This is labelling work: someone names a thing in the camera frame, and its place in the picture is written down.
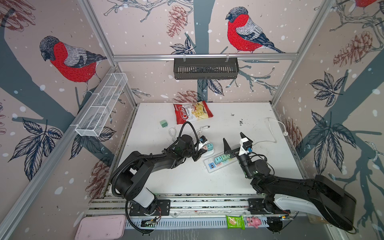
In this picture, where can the black wall basket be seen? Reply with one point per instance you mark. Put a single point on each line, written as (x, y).
(206, 68)

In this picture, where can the red chips bag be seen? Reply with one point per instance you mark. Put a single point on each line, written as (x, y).
(191, 112)

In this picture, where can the pink tray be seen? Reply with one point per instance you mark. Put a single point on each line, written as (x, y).
(101, 228)

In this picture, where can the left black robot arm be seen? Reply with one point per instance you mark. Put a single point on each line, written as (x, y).
(129, 179)

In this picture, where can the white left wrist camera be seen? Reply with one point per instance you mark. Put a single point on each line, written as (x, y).
(202, 142)

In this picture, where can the pink pig toy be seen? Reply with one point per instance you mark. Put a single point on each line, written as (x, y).
(254, 222)

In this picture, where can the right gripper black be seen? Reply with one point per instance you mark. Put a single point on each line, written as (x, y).
(229, 151)

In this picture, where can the long white power strip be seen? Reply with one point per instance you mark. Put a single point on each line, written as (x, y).
(211, 167)

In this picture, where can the green charger plug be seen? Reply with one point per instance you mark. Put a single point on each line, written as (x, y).
(225, 157)

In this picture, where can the green snack packet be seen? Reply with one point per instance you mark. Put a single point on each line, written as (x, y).
(235, 222)

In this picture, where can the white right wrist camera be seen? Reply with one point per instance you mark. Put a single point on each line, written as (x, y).
(246, 146)

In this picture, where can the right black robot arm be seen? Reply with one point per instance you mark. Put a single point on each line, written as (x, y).
(318, 196)

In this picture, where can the light green charger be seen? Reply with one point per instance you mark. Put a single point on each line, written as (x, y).
(164, 123)

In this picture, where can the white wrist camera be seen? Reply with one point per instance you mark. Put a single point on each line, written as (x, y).
(202, 142)
(246, 146)

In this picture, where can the teal charger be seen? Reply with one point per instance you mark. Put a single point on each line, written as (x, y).
(210, 147)

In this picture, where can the white wire shelf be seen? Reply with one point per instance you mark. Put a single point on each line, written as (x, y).
(93, 122)

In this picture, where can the white square power socket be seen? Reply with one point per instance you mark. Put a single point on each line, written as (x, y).
(208, 154)

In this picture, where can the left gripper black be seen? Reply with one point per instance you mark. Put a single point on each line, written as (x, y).
(191, 142)

